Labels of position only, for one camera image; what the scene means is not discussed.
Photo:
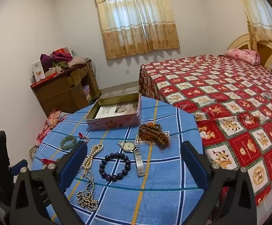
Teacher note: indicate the bed with red quilt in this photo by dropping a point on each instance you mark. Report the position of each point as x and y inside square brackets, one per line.
[220, 86]

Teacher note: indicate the white carton box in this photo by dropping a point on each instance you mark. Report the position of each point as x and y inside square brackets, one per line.
[37, 71]

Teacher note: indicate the pile of clothes on floor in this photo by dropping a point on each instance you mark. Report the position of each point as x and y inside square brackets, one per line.
[52, 121]

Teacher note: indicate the white cup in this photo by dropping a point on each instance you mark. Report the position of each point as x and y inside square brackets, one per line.
[58, 70]

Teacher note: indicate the narrow beige patterned curtain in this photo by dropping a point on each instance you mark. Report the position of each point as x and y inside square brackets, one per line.
[260, 16]

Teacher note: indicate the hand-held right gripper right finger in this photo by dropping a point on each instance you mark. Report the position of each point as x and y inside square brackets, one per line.
[197, 166]

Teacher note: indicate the printed paper sheet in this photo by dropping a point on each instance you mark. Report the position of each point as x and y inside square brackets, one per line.
[107, 111]

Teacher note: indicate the silver wristwatch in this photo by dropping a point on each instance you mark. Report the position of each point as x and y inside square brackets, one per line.
[128, 146]

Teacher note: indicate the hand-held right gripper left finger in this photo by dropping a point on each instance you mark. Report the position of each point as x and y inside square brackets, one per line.
[73, 166]

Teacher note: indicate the wide beige patterned curtain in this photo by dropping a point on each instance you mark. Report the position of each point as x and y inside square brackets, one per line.
[136, 23]

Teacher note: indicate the brown wooden desk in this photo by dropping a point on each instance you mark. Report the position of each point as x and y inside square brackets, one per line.
[60, 91]

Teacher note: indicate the stacked shoe boxes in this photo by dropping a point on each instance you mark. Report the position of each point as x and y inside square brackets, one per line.
[87, 93]

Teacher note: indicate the green jade bangle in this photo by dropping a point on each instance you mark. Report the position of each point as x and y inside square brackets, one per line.
[63, 143]

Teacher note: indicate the cream wooden headboard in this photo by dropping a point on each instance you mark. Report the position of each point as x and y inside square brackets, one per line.
[239, 42]

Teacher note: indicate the flat red box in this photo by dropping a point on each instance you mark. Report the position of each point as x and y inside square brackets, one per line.
[44, 79]

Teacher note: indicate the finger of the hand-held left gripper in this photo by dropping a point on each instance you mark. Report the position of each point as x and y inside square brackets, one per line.
[20, 167]

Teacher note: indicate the pink pillow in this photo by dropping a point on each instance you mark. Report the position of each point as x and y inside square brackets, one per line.
[241, 54]

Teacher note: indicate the pink tin box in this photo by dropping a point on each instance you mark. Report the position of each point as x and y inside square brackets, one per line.
[113, 121]

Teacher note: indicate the blue checked tablecloth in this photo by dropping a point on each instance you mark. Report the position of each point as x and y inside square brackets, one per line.
[164, 206]

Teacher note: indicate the red tassel charm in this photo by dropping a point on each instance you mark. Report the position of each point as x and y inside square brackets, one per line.
[80, 135]
[46, 161]

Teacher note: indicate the pile of clothes on desk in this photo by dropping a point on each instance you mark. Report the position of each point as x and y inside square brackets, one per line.
[60, 58]

